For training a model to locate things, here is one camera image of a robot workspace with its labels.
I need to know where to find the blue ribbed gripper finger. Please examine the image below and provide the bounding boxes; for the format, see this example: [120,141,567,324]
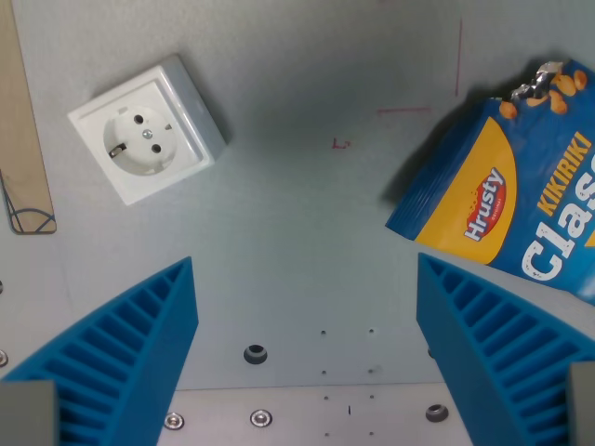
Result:
[0,256,200,446]
[416,252,595,446]

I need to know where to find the blue Hrusty peanut snack bag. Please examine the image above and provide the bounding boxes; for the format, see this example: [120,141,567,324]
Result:
[384,59,595,307]

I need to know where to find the wooden board with blue lines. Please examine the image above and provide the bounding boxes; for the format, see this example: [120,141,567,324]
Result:
[0,0,58,235]

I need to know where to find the grey metal base plate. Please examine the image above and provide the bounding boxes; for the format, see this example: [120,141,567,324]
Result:
[155,383,478,446]

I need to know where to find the white electrical wall socket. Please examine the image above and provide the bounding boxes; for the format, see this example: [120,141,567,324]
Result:
[67,54,229,207]

